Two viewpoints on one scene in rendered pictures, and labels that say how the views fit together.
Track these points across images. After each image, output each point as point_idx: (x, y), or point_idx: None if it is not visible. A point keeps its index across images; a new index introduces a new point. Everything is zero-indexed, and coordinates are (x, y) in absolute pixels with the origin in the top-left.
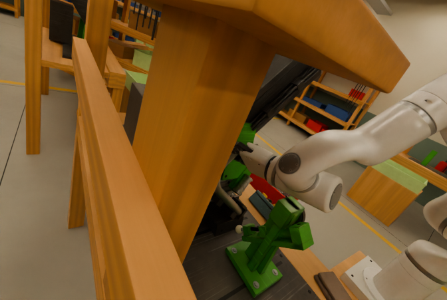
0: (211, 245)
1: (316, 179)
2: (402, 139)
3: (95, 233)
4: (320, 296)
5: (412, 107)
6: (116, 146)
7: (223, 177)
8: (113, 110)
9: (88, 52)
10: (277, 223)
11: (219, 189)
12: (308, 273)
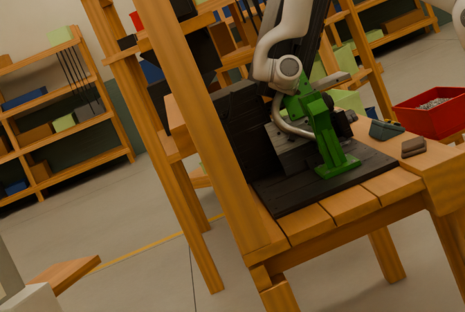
0: (304, 174)
1: (274, 66)
2: (289, 11)
3: None
4: (398, 157)
5: None
6: (173, 112)
7: (291, 117)
8: (176, 106)
9: (172, 97)
10: (305, 114)
11: (284, 126)
12: (399, 151)
